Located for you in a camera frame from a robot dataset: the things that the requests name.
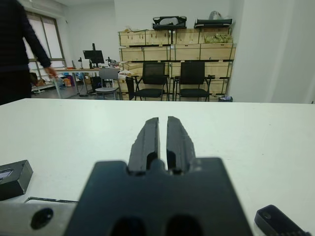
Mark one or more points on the black computer tower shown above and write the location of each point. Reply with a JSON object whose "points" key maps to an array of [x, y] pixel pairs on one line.
{"points": [[95, 84]]}

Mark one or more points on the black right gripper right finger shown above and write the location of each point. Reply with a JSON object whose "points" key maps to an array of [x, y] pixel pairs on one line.
{"points": [[178, 142]]}

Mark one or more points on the white plastic wrap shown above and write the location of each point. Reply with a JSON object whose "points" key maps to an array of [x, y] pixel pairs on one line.
{"points": [[216, 14]]}

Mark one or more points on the greenish paper padding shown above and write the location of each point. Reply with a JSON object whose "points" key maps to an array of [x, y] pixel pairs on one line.
{"points": [[219, 38]]}

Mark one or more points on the person hand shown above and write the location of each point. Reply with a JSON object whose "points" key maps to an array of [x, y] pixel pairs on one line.
{"points": [[51, 72]]}

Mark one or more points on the black computer monitor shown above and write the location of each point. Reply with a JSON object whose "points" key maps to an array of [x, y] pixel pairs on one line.
{"points": [[93, 56]]}

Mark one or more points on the person in dark sweater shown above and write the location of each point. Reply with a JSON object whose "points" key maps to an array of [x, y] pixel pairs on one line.
{"points": [[9, 49]]}

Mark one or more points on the person forearm dark sleeve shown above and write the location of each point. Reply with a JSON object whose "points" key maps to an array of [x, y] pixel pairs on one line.
{"points": [[40, 49]]}

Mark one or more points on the small dark bin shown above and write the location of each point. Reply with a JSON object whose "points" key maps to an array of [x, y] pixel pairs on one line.
{"points": [[225, 99]]}

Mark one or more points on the black flat bag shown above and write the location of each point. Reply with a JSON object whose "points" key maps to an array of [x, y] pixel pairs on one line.
{"points": [[129, 87]]}

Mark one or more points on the small white box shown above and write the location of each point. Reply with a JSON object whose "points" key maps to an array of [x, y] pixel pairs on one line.
{"points": [[85, 63]]}

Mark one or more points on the black carry bag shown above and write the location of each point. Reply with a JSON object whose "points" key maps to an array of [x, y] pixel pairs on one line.
{"points": [[169, 25], [214, 22]]}

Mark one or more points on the window with grey frame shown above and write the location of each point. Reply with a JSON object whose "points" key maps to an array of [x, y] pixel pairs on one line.
{"points": [[51, 39]]}

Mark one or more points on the black box lid with window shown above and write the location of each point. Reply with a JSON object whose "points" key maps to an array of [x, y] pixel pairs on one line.
{"points": [[14, 182]]}

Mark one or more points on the grey office chair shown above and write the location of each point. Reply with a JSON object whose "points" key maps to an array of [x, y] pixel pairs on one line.
{"points": [[108, 73]]}

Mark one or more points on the wooden top desk white legs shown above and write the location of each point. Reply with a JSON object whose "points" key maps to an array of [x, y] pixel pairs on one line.
{"points": [[73, 70]]}

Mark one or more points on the black office chair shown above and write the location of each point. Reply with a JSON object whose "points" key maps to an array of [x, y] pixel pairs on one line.
{"points": [[192, 71], [153, 71]]}

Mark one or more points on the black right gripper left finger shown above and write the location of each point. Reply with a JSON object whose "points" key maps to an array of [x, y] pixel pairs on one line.
{"points": [[145, 142]]}

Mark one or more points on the orange purple bag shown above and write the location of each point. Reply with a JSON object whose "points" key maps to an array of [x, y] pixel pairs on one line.
{"points": [[67, 81]]}

